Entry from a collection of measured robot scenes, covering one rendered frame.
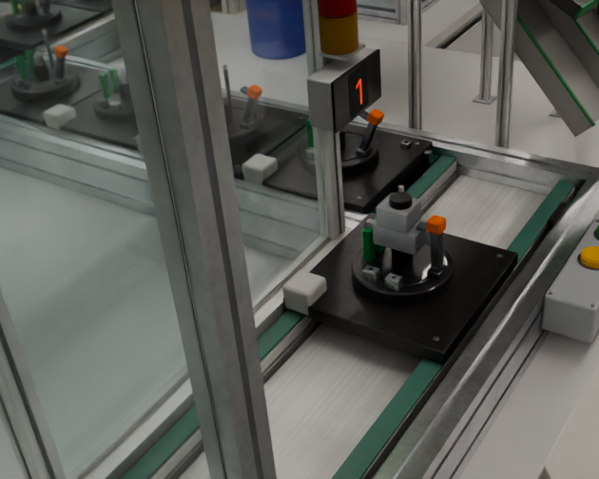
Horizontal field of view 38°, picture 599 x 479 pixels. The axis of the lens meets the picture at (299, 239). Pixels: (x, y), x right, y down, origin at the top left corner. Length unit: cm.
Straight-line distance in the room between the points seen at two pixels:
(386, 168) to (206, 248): 104
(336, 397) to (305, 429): 6
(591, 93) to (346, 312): 67
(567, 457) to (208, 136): 80
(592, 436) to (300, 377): 37
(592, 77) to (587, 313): 56
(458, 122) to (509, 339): 81
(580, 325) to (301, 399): 38
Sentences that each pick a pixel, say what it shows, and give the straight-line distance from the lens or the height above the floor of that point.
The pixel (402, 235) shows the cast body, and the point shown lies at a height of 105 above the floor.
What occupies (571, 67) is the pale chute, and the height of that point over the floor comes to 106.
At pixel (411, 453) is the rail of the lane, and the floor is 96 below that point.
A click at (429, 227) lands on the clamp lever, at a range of 112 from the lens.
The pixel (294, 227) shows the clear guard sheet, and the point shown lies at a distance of 121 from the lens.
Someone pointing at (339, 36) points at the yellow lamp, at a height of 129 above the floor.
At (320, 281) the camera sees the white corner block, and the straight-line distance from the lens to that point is 117.
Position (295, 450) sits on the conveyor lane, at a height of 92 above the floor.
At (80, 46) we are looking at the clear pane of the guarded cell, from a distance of 36.
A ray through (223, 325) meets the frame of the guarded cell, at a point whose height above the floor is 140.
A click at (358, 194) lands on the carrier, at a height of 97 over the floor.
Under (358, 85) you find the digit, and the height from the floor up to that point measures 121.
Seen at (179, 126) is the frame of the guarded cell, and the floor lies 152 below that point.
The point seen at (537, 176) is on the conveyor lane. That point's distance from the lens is 148.
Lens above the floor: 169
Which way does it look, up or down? 34 degrees down
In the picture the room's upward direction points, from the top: 6 degrees counter-clockwise
